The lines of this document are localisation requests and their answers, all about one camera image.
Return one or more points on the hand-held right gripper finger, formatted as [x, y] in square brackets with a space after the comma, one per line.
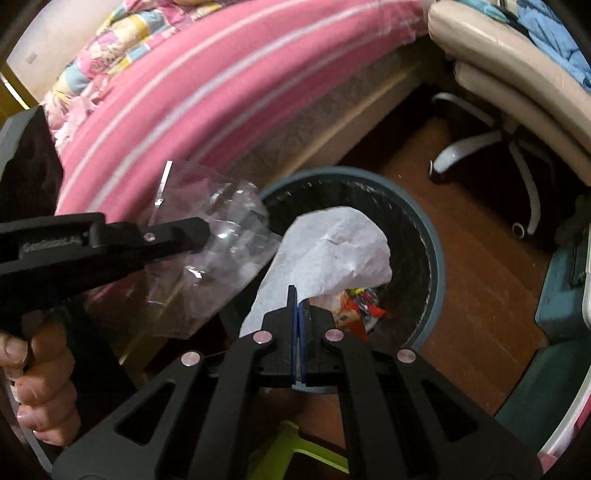
[292, 323]
[302, 332]

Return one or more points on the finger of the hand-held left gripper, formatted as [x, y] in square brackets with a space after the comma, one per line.
[184, 233]

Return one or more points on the large orange snack bag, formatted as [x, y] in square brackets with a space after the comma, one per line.
[344, 316]

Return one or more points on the clear plastic wrapper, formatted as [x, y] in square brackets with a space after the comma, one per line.
[231, 240]

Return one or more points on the small red snack packet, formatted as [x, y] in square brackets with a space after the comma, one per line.
[371, 310]

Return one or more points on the white tissue paper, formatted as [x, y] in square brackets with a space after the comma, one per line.
[337, 254]

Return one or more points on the dark trash bin blue rim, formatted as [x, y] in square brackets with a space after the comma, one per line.
[411, 230]

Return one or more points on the green plastic stool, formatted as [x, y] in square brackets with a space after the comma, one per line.
[295, 454]

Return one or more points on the bed with pink striped sheet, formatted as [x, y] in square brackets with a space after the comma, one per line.
[184, 92]

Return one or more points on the brown wooden door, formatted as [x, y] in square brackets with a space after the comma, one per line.
[7, 87]

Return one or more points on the colourful cartoon print quilt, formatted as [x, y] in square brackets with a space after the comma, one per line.
[101, 50]

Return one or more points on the teal storage box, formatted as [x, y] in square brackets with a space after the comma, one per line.
[563, 286]

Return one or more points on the white pink plastic tub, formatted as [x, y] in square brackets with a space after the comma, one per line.
[561, 451]

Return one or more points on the beige office chair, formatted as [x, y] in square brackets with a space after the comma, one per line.
[498, 60]

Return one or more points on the blue cloth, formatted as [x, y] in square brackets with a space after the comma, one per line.
[554, 32]

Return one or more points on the white light switch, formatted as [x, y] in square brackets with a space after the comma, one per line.
[31, 57]

